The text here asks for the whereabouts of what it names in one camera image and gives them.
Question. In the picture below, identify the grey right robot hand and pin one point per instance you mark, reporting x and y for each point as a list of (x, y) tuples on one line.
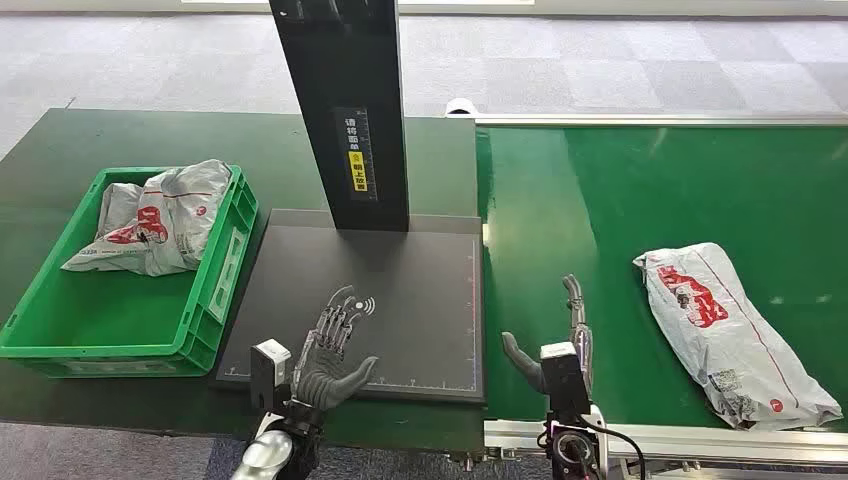
[(526, 368)]

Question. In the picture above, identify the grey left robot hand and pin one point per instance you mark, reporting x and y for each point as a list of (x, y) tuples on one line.
[(324, 381)]

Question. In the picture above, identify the long grey courier bag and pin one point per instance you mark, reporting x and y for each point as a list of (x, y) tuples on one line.
[(729, 331)]

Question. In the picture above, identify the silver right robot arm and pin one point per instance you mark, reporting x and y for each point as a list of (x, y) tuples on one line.
[(570, 450)]

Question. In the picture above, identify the black inbound scanning machine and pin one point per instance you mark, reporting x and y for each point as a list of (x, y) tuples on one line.
[(411, 298)]

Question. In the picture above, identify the green conveyor belt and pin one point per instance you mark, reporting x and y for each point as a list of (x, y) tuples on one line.
[(596, 199)]

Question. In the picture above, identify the clear crate label pocket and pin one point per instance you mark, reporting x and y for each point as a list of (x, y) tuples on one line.
[(227, 275)]

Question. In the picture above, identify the crumpled grey courier bag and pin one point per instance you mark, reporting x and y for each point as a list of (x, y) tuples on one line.
[(166, 225)]

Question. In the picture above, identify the black yellow column label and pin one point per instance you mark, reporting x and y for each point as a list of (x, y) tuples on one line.
[(356, 152)]

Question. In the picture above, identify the green plastic crate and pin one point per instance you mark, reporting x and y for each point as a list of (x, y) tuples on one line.
[(99, 318)]

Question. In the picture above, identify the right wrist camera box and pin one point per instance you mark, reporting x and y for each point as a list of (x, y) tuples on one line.
[(564, 384)]

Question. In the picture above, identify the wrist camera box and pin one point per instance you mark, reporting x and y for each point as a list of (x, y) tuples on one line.
[(564, 384), (268, 371)]

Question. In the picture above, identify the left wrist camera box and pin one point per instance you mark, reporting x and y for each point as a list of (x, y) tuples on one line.
[(268, 371)]

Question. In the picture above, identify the aluminium conveyor frame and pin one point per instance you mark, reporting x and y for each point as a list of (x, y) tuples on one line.
[(662, 120)]

